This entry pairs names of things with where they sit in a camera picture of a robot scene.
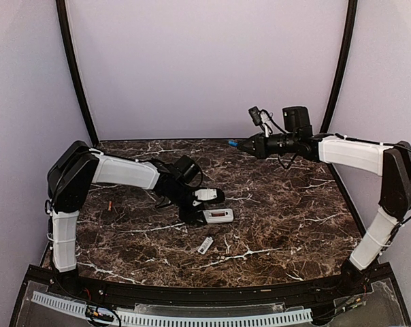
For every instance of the white remote control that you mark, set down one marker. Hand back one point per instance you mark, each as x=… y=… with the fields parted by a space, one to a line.
x=214 y=216

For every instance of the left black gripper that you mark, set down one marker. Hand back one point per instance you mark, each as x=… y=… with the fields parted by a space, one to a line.
x=190 y=217

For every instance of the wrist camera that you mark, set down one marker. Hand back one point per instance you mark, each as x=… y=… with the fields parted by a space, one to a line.
x=255 y=115
x=208 y=195

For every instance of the white battery cover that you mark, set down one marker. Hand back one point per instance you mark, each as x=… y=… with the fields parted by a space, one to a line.
x=203 y=248

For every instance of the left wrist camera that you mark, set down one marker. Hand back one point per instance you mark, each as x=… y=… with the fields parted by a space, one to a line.
x=208 y=195

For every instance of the black front rail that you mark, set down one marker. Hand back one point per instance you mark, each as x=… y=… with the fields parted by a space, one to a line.
x=316 y=291

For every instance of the white slotted cable duct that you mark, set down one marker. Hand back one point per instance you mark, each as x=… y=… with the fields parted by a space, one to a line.
x=152 y=315

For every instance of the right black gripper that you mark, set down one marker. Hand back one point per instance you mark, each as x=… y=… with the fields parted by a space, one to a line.
x=260 y=150

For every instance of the right black frame post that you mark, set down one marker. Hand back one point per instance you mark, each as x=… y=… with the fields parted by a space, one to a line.
x=349 y=24

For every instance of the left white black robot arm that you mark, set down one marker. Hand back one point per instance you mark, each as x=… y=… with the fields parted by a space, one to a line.
x=80 y=167

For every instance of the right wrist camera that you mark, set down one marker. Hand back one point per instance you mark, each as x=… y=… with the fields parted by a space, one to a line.
x=255 y=115

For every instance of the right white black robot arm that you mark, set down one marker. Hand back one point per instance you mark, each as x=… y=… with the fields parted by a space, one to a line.
x=390 y=161

